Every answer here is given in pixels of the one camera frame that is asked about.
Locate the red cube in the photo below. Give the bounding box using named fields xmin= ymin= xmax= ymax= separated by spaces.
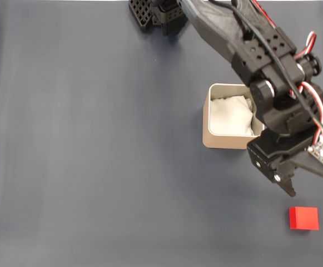
xmin=289 ymin=206 xmax=320 ymax=231

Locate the beige square box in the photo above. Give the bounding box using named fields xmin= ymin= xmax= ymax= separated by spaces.
xmin=202 ymin=82 xmax=265 ymax=150

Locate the white crumpled tissue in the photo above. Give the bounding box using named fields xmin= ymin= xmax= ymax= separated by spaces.
xmin=210 ymin=95 xmax=255 ymax=136

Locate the red white servo wire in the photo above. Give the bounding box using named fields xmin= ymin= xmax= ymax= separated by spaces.
xmin=290 ymin=31 xmax=323 ymax=125

